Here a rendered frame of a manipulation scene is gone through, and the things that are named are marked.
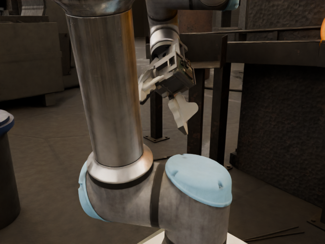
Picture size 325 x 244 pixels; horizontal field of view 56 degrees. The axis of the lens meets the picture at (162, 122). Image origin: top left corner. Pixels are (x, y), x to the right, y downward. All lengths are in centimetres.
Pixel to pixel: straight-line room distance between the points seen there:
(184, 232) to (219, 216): 6
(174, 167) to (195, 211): 8
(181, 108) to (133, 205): 26
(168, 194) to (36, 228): 92
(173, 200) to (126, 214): 9
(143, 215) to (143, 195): 4
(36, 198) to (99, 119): 114
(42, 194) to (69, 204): 16
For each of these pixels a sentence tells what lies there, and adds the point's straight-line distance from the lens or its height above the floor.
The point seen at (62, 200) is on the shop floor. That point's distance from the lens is 152.
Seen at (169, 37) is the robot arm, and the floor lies 75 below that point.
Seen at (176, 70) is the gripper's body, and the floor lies 69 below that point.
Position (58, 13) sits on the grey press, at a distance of 357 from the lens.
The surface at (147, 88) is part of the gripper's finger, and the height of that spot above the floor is 66.
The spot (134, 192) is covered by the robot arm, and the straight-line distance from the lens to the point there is 52.
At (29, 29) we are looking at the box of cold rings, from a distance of 293.
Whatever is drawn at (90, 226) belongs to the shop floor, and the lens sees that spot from 132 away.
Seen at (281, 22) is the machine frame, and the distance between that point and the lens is 147.
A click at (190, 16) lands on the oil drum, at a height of 79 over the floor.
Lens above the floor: 80
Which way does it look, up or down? 19 degrees down
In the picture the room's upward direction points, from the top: straight up
